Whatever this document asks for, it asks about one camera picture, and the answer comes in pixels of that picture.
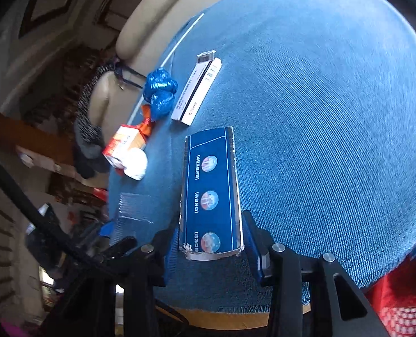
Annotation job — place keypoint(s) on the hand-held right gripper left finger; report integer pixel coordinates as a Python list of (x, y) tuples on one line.
[(168, 263)]

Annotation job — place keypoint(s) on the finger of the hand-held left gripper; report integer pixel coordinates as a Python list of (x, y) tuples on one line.
[(120, 245)]

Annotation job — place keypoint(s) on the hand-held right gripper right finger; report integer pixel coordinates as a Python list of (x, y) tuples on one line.
[(260, 263)]

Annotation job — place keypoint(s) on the clear plastic tray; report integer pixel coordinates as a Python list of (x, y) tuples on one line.
[(130, 207)]

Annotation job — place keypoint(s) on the white tissue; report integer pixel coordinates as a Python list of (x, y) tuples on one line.
[(136, 163)]

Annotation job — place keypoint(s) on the long dark blue carton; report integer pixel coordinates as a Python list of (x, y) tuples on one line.
[(211, 182)]

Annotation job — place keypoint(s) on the small red and white carton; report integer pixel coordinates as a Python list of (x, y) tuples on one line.
[(118, 144)]

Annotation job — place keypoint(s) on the red plastic basket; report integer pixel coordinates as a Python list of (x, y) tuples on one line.
[(397, 309)]

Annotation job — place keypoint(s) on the blue plastic bag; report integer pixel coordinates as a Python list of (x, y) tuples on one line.
[(160, 91)]

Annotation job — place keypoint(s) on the white rectangular box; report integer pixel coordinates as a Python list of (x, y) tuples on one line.
[(197, 91)]

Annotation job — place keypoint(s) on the round wooden table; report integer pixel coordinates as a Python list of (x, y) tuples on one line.
[(211, 317)]

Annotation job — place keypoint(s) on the dark clothes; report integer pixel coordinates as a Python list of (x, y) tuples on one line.
[(88, 161)]

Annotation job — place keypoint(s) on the black metal bar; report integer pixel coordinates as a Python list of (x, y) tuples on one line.
[(29, 203)]

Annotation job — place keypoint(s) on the black white patterned cloth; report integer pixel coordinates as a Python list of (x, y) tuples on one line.
[(85, 123)]

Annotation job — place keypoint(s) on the blue tablecloth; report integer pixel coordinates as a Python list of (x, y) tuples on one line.
[(316, 130)]

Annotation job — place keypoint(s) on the cream leather sofa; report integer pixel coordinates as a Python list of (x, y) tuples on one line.
[(148, 17)]

